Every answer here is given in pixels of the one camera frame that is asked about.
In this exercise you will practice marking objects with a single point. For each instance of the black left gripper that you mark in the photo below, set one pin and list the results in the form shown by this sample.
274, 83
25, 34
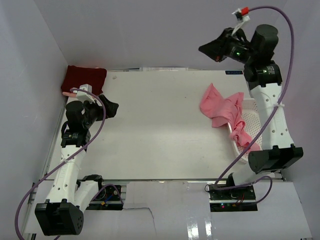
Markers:
100, 110

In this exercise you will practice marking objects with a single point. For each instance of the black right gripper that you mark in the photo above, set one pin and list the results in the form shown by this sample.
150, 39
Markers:
221, 47

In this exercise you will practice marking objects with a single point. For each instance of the white perforated plastic basket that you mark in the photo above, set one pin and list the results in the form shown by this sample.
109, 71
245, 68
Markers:
250, 115

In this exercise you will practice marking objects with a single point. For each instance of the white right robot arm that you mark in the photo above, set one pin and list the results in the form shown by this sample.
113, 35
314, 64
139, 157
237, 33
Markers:
264, 81

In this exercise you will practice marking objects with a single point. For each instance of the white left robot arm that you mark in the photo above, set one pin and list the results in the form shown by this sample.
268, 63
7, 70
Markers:
62, 212

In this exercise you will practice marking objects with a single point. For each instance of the blue table label sticker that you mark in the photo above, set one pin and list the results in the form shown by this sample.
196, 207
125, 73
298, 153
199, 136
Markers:
233, 72

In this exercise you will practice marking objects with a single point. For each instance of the folded light pink t-shirt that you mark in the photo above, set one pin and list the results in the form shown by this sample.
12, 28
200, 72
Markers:
69, 94

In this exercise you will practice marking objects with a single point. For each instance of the folded dark red t-shirt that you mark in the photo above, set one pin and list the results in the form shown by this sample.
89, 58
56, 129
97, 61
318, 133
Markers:
77, 76

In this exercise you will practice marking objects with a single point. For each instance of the white paper strip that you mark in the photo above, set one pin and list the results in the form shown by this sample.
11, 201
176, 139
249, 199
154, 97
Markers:
163, 69

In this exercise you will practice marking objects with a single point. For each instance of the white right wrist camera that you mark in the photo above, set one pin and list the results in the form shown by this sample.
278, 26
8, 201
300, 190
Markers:
242, 16

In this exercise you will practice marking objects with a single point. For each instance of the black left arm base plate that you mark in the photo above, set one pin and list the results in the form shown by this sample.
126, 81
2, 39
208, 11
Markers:
108, 200

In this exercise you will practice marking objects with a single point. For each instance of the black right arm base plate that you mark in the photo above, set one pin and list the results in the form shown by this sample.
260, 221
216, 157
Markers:
234, 200

